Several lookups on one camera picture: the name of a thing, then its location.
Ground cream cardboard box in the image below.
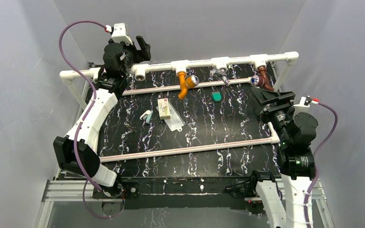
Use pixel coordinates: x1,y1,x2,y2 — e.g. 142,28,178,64
157,98,171,120

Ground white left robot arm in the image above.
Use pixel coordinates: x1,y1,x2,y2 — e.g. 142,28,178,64
53,36,151,198

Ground white blue stapler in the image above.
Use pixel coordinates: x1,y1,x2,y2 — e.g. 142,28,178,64
139,110,153,124

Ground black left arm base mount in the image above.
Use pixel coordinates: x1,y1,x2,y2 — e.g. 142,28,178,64
102,180,139,216

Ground orange water faucet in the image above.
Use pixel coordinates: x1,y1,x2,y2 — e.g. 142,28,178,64
177,71,199,100

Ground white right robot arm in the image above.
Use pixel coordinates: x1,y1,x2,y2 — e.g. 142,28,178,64
249,87,318,228

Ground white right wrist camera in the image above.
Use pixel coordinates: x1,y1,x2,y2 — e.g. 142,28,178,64
293,95,319,113

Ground green square tape measure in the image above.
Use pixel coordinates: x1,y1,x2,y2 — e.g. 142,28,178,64
211,92,222,102

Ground white pipe frame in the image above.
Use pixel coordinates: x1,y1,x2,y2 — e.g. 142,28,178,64
59,51,299,162

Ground white plastic package card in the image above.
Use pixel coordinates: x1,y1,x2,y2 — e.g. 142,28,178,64
163,102,185,132

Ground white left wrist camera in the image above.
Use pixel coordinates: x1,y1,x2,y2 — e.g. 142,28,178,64
111,23,133,45

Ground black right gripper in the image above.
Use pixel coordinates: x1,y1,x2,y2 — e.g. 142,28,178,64
250,86,295,144

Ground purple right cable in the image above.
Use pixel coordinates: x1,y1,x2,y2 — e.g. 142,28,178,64
303,102,339,228

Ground dark red water faucet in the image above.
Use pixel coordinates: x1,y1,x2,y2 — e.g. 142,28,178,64
250,66,274,91

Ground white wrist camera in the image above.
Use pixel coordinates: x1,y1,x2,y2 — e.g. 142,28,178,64
293,95,319,113
111,23,133,45

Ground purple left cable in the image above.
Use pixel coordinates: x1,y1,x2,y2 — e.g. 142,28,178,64
58,20,125,219

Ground chrome water faucet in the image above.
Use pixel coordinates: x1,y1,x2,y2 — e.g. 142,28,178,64
210,67,231,86

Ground purple cable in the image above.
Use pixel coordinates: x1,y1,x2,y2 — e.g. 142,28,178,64
303,102,339,228
58,20,125,219

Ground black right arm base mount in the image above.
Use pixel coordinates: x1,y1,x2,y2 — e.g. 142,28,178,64
221,170,276,216

